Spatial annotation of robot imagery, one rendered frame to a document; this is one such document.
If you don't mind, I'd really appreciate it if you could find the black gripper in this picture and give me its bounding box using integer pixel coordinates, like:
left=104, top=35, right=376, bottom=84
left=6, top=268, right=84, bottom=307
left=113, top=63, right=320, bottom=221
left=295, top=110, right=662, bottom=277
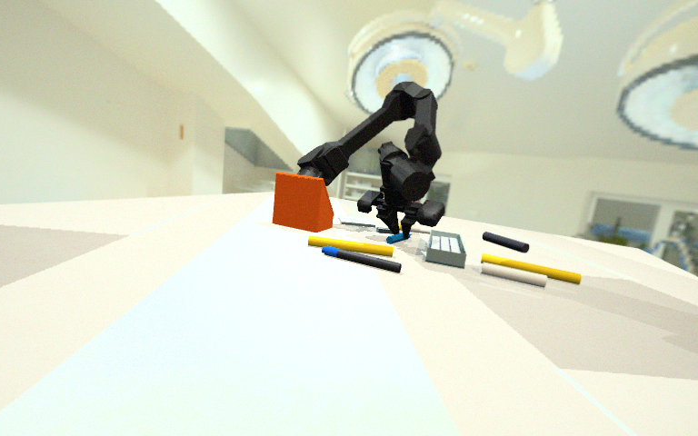
left=357, top=182, right=444, bottom=240

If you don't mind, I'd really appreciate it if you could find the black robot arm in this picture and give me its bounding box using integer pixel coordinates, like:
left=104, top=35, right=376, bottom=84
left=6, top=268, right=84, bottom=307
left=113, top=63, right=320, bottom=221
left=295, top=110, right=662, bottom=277
left=297, top=82, right=442, bottom=202

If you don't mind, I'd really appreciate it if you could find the keyboard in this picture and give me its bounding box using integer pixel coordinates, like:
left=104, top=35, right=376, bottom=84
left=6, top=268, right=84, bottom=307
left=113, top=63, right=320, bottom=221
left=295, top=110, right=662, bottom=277
left=425, top=230, right=467, bottom=269

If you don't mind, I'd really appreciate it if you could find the black marker with blue cap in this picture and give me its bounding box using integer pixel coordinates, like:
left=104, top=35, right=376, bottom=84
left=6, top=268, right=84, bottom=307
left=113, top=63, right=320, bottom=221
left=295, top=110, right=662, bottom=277
left=322, top=246, right=402, bottom=273

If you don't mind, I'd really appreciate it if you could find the black cylinder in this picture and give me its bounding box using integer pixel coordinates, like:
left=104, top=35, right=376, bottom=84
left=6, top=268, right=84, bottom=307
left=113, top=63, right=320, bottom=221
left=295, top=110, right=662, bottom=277
left=482, top=232, right=529, bottom=253

